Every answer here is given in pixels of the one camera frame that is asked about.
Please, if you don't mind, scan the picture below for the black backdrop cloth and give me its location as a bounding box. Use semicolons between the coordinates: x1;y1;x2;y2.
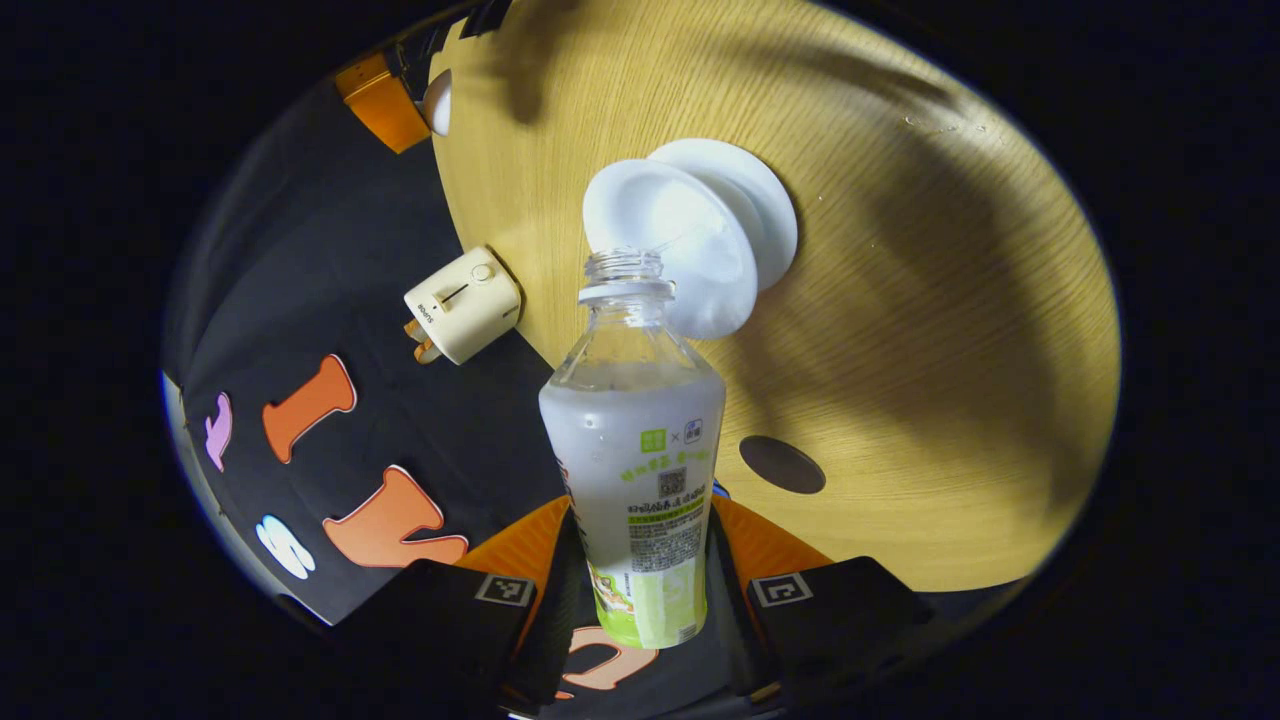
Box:
160;75;741;719

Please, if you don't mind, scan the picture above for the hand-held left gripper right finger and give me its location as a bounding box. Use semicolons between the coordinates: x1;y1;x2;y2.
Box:
706;495;936;713

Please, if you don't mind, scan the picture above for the clear green label water bottle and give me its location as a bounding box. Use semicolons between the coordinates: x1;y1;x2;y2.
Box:
538;248;727;651

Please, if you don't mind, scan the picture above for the white teacup lid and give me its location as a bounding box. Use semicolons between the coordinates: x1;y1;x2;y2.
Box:
422;68;453;137

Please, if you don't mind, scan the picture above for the white teacup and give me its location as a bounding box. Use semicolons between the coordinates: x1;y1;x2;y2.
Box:
582;158;763;341

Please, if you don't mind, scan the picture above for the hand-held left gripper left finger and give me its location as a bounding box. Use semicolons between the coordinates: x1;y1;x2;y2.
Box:
325;495;591;719

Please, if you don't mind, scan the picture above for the cream white toaster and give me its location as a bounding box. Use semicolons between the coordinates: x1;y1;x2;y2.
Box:
403;245;523;366

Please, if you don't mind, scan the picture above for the white saucer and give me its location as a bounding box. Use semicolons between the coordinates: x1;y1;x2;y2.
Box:
648;137;799;293

